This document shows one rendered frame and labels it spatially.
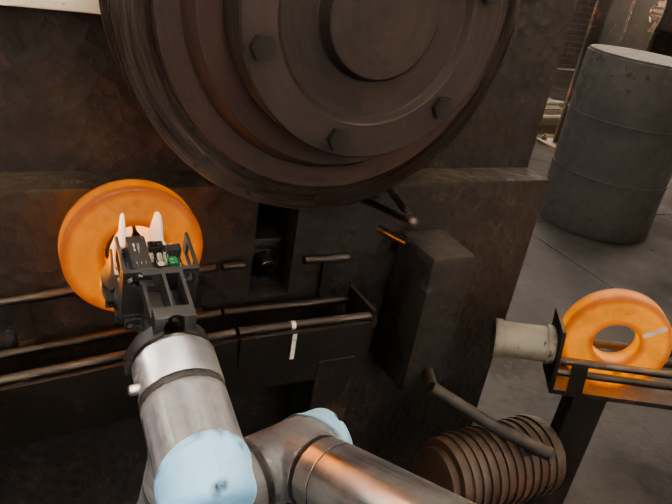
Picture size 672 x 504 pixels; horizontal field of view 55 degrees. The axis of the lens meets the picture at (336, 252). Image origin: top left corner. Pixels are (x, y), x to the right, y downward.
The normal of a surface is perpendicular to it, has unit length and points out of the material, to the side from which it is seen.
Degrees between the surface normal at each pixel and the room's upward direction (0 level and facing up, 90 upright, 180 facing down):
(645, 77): 90
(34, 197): 90
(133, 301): 105
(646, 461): 0
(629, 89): 90
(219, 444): 20
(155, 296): 15
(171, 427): 37
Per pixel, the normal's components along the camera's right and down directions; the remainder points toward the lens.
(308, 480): -0.74, -0.24
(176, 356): 0.12, -0.72
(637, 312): -0.16, 0.41
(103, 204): 0.43, 0.43
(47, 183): 0.15, -0.89
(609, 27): -0.89, 0.07
